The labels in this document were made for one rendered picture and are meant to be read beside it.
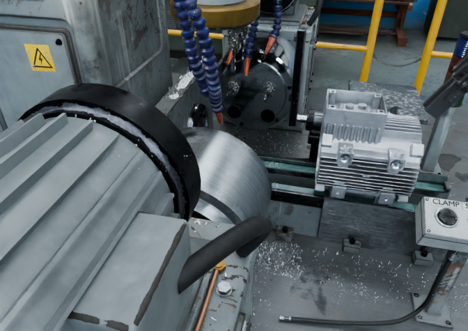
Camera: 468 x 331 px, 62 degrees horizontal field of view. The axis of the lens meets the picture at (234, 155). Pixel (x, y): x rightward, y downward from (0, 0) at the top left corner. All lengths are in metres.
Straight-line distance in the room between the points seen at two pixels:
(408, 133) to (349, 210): 0.21
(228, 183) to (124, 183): 0.31
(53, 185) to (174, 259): 0.09
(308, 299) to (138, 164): 0.63
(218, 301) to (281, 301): 0.46
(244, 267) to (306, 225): 0.54
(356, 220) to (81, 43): 0.69
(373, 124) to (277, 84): 0.35
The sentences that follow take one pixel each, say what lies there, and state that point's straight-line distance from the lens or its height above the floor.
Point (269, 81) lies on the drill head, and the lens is 1.09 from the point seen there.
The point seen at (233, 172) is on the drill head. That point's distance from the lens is 0.61.
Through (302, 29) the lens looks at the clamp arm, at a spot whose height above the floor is 1.25.
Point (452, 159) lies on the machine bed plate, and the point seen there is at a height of 0.80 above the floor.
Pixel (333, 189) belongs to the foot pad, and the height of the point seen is 0.98.
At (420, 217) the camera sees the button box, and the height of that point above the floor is 1.05.
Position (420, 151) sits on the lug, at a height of 1.08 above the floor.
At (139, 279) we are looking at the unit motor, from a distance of 0.25.
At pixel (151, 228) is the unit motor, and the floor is 1.31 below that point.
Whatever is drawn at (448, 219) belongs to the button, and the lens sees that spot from 0.73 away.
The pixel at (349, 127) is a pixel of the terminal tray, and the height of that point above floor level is 1.11.
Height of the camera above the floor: 1.51
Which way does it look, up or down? 34 degrees down
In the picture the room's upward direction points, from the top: straight up
